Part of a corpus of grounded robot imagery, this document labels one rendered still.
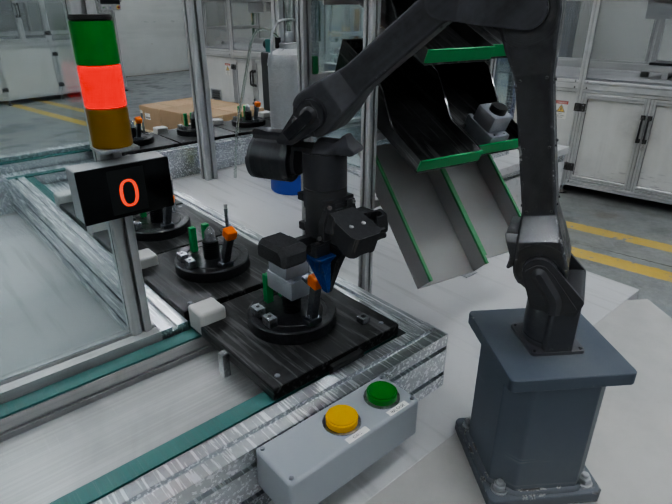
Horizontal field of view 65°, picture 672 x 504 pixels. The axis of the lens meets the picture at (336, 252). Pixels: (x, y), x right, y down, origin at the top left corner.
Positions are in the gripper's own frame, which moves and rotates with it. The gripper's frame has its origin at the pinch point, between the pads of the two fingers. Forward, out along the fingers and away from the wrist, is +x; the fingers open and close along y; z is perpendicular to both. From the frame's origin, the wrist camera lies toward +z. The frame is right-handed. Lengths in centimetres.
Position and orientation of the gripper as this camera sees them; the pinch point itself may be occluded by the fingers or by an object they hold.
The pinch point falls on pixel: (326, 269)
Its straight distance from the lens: 73.6
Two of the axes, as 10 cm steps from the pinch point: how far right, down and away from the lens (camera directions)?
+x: 0.1, 9.1, 4.2
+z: 6.6, 3.1, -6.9
